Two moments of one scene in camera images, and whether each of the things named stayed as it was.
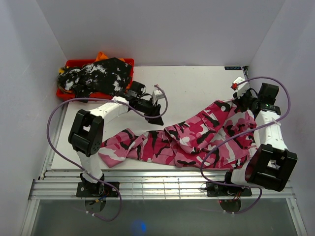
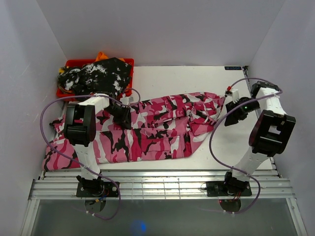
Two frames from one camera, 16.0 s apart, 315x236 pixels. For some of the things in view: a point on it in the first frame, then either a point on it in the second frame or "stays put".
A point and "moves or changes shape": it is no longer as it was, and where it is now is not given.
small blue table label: (233, 68) stays put
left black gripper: (154, 110) -> (123, 121)
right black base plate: (213, 189) stays put
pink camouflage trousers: (186, 140) moves or changes shape
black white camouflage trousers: (110, 75) stays put
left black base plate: (99, 189) stays put
